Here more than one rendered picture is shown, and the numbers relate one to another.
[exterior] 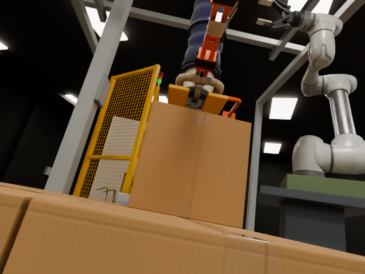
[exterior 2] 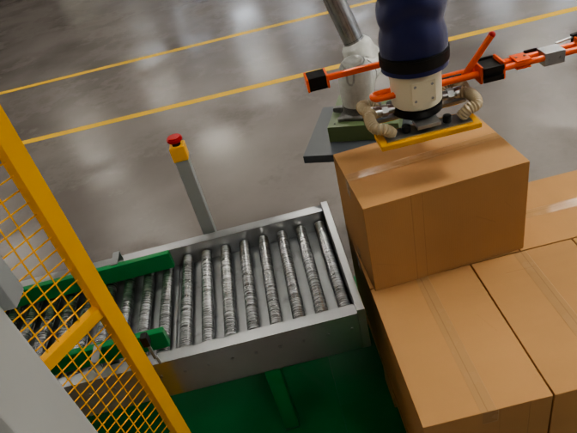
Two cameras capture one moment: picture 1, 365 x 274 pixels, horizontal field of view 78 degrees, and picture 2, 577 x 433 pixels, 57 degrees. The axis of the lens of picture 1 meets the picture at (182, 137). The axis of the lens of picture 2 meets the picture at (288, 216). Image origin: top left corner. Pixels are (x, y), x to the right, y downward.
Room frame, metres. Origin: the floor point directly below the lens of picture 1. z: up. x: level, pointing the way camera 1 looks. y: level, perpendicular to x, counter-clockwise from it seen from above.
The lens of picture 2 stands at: (1.55, 1.62, 2.03)
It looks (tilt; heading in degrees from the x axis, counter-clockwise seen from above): 36 degrees down; 273
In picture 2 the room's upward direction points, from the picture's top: 15 degrees counter-clockwise
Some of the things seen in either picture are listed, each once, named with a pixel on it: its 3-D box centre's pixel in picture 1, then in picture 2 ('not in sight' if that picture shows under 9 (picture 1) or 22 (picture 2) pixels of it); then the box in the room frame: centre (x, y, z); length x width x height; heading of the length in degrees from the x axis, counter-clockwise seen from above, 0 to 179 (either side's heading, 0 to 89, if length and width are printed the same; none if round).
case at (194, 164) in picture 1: (182, 172); (426, 200); (1.10, -0.04, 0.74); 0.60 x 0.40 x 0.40; 5
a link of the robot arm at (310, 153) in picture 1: (309, 155); (355, 79); (1.21, -0.73, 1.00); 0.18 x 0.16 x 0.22; 64
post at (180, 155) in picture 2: not in sight; (209, 230); (2.07, -0.50, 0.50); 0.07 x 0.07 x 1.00; 3
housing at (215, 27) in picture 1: (216, 24); (550, 55); (0.65, -0.05, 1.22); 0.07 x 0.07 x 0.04; 2
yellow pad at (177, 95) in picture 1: (177, 100); (427, 126); (1.11, 0.06, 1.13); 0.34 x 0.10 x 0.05; 2
